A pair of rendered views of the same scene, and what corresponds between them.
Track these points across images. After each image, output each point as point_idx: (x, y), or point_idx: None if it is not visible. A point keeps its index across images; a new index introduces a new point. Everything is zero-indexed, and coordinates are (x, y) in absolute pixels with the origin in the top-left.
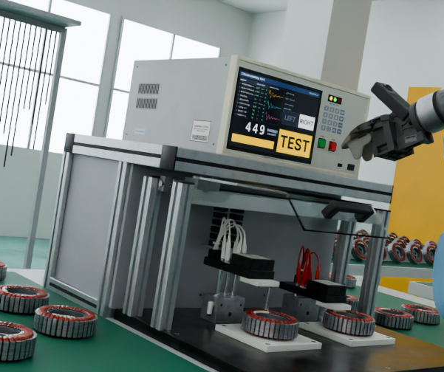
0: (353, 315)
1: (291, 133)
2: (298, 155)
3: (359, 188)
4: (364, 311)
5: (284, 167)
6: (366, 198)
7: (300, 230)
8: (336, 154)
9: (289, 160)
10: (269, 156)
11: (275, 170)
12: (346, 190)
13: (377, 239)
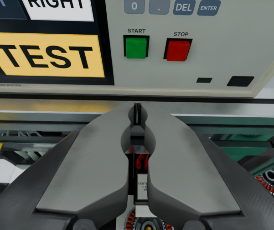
0: (161, 222)
1: (21, 38)
2: (70, 75)
3: (236, 124)
4: None
5: (15, 113)
6: (253, 134)
7: None
8: (193, 63)
9: (53, 84)
10: None
11: None
12: (197, 128)
13: (255, 165)
